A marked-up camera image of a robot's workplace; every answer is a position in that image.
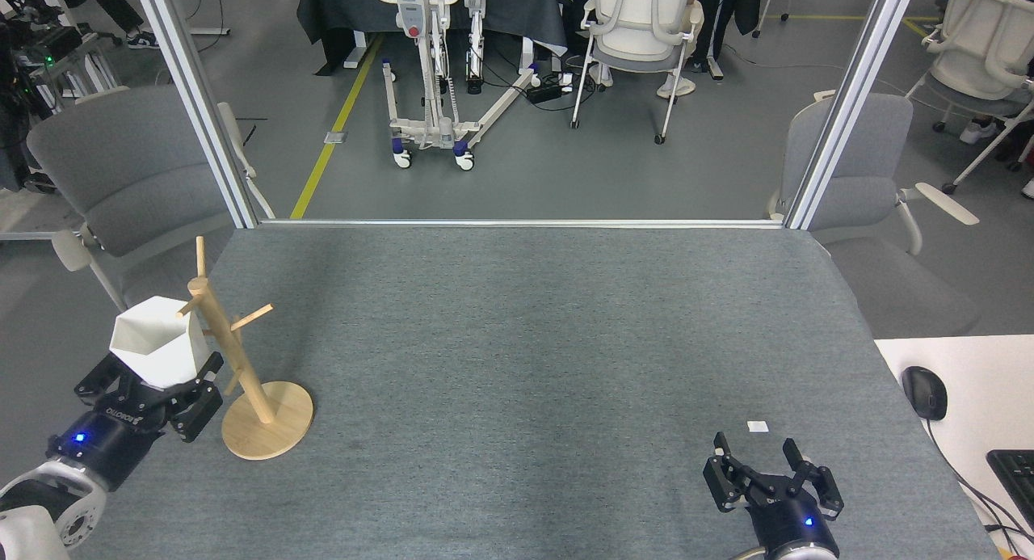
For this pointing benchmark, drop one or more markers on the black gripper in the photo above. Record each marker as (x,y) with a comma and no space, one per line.
(109,443)
(792,528)

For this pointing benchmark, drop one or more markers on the white hexagonal cup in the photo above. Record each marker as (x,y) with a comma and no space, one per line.
(157,354)

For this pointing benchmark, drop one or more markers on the wooden cup rack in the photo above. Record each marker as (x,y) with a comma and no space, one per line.
(258,431)

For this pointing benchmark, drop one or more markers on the black equipment rack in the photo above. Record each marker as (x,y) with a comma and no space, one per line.
(48,51)

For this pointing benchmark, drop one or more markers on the black computer mouse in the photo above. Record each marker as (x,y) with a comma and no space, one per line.
(925,392)

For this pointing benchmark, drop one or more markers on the grey fabric chair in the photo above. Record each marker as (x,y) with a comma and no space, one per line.
(121,172)
(864,196)

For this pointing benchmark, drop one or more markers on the white desk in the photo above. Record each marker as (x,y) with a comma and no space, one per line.
(981,382)

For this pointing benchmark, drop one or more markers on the black keyboard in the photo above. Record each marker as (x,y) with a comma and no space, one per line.
(1016,479)

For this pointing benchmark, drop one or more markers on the metal floor plate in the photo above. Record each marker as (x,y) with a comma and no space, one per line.
(336,137)

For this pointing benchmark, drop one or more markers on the person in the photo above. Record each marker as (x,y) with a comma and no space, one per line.
(121,10)

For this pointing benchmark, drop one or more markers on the person's white shoe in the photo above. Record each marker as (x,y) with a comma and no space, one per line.
(977,132)

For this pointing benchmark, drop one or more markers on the white stand on wheels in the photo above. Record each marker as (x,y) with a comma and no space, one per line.
(424,67)

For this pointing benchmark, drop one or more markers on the dark cloth covered table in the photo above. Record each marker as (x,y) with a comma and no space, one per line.
(347,10)

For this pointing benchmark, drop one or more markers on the black power strip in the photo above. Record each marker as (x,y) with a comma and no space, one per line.
(545,90)

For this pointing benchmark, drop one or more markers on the white mesh office chair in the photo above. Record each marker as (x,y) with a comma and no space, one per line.
(642,27)
(981,51)

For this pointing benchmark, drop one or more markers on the silver frame post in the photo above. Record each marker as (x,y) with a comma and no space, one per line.
(198,99)
(848,99)

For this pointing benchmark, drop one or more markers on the silver table edge rail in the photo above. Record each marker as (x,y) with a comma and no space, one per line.
(525,223)

